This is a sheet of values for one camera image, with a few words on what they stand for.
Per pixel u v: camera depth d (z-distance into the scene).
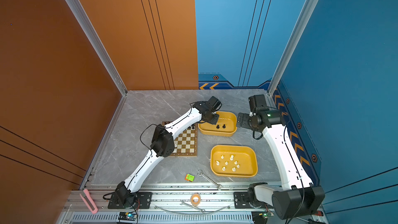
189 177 0.78
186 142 0.91
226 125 0.99
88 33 0.86
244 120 0.67
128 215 0.71
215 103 0.80
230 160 0.85
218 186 0.77
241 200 0.73
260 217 0.71
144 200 0.74
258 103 0.56
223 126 0.99
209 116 0.84
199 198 0.74
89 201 0.73
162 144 0.63
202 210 0.71
